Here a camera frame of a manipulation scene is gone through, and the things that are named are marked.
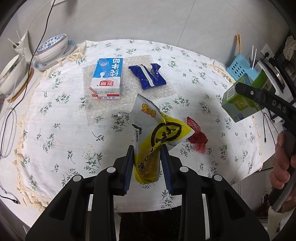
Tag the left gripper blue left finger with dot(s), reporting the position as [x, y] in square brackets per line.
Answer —
[129, 162]

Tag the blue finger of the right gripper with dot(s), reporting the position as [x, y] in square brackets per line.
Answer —
[259, 96]

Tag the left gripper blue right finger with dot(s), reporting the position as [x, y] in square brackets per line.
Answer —
[166, 161]

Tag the green drink carton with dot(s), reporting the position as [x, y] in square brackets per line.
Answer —
[239, 107]

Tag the yellow snack bag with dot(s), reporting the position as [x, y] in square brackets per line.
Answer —
[152, 129]

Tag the red mesh net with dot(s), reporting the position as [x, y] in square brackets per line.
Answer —
[198, 140]

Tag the clear bubble wrap sheet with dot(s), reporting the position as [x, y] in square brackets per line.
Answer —
[130, 87]

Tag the blue white milk carton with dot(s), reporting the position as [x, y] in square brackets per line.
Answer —
[106, 80]

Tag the blue snack wrapper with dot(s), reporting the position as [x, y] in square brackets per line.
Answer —
[148, 79]

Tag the right hand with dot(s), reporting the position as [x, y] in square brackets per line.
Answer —
[279, 175]

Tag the white rice cooker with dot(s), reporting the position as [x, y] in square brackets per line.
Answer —
[279, 78]

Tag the blue utensil basket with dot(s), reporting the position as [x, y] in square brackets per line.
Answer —
[240, 66]

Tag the white floral tablecloth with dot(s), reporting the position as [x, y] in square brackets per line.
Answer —
[85, 114]

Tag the wooden chopsticks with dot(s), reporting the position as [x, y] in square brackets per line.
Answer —
[238, 37]

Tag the blue rimmed plate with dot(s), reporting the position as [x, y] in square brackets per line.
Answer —
[42, 67]

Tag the wooden trivet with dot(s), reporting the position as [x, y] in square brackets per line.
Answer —
[21, 87]

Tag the blue patterned bowl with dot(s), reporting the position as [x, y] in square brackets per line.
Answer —
[51, 48]

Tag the white bowl stack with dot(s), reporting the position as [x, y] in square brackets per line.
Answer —
[13, 74]

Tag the white paper cone holder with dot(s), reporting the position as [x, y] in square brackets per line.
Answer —
[22, 47]

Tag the white wall socket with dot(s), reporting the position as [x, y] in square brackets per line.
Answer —
[267, 52]

